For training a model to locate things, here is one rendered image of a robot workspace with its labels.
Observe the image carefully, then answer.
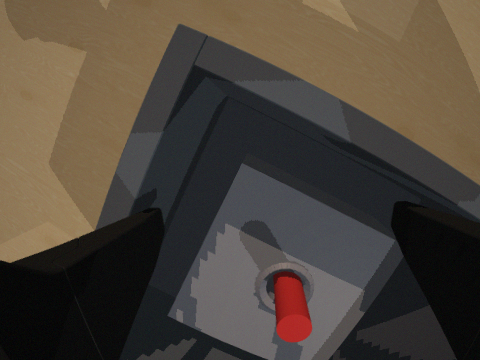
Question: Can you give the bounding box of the grey square plate with hole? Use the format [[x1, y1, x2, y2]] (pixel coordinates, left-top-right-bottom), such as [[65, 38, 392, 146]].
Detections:
[[168, 153, 404, 360]]

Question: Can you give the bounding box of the dark grey open box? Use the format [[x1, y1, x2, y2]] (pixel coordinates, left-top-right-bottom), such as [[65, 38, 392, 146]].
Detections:
[[95, 23, 480, 360]]

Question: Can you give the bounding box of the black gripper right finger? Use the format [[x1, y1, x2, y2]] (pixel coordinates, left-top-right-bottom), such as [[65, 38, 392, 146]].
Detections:
[[391, 201, 480, 360]]

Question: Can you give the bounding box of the red peg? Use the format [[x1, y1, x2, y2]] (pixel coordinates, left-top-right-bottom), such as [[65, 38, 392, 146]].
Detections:
[[273, 272, 312, 343]]

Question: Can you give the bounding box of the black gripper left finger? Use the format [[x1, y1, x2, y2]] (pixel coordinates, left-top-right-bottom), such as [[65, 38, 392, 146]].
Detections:
[[0, 207, 164, 360]]

